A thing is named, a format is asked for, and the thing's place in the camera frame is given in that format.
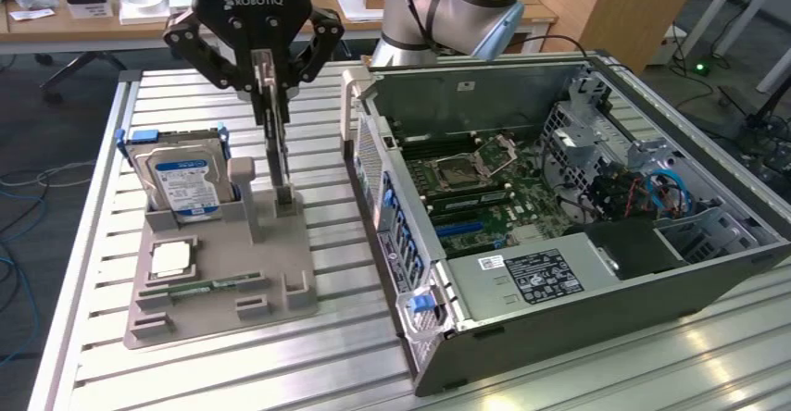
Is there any black tripod stand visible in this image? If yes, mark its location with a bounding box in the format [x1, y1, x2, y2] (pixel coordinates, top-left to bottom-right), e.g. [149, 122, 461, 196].
[716, 84, 791, 176]

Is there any green RAM stick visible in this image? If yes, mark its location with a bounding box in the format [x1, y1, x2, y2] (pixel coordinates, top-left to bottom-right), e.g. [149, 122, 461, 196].
[139, 277, 265, 299]

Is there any black labelled RAM stick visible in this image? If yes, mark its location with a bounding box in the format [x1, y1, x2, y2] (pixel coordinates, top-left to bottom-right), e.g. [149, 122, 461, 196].
[428, 192, 513, 212]

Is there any green motherboard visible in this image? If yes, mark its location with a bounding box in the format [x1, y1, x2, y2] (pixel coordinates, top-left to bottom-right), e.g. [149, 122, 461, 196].
[394, 126, 585, 254]

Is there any blue expansion slot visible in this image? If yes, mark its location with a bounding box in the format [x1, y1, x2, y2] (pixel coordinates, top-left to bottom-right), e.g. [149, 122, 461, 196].
[436, 219, 485, 239]

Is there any metal socket cover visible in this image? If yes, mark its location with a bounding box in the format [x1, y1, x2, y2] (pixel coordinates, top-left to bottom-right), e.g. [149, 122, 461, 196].
[472, 133, 520, 167]

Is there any blue wire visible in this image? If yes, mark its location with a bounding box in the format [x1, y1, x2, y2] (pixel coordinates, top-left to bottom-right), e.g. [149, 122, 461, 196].
[642, 168, 695, 220]

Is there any wooden cabinet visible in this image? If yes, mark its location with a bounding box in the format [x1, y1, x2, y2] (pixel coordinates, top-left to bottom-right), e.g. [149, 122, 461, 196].
[516, 0, 710, 74]

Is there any grey power supply unit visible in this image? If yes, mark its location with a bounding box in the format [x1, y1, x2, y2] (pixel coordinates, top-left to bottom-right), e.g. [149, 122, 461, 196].
[444, 232, 623, 331]

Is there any hard disk in blue caddy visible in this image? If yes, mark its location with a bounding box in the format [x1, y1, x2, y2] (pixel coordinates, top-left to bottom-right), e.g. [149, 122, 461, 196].
[114, 122, 241, 225]

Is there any CPU socket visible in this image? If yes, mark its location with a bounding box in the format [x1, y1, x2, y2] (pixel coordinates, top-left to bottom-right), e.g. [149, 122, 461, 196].
[436, 154, 487, 190]

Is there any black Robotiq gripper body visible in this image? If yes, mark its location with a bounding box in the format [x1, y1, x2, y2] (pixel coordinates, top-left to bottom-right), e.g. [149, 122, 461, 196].
[189, 0, 313, 55]

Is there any black plastic shroud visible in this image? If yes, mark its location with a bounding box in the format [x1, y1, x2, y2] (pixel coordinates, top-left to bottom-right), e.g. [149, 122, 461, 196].
[584, 218, 688, 281]

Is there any white paper stack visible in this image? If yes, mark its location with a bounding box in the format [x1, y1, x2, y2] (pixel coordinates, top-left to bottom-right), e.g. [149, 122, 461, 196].
[334, 0, 386, 23]

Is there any black chair base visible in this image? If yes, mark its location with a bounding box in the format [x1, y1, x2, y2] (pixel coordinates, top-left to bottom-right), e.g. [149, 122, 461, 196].
[34, 51, 128, 106]

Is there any graphics card with metal bracket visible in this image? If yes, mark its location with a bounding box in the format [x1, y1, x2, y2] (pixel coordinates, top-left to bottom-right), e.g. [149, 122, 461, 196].
[251, 48, 297, 200]

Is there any black cable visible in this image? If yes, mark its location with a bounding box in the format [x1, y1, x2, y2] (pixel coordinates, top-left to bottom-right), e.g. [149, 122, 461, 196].
[512, 34, 589, 60]

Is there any red wire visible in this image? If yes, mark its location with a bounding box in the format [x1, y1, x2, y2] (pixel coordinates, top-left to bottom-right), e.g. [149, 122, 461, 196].
[622, 174, 644, 220]

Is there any open grey PC case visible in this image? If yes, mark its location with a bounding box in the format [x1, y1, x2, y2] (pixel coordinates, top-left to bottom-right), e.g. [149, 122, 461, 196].
[341, 49, 791, 399]

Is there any white table frame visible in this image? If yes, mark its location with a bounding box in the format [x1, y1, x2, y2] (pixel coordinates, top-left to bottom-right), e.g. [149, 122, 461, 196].
[676, 0, 791, 93]

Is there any wooden desk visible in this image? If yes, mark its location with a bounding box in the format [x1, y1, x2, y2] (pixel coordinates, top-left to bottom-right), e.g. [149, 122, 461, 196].
[0, 0, 223, 56]
[219, 0, 561, 68]

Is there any metal disk bay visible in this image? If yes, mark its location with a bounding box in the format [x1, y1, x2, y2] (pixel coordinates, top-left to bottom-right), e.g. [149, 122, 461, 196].
[652, 200, 766, 267]

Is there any grey parts rack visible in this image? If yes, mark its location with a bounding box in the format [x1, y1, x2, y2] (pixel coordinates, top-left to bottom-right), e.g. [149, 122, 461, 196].
[123, 156, 322, 353]

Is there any flat white box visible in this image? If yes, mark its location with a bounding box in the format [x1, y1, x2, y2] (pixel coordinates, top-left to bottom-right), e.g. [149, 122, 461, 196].
[118, 2, 174, 26]

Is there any silver CPU chip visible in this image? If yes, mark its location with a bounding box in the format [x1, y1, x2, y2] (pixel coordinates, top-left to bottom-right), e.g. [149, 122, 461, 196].
[150, 243, 194, 280]

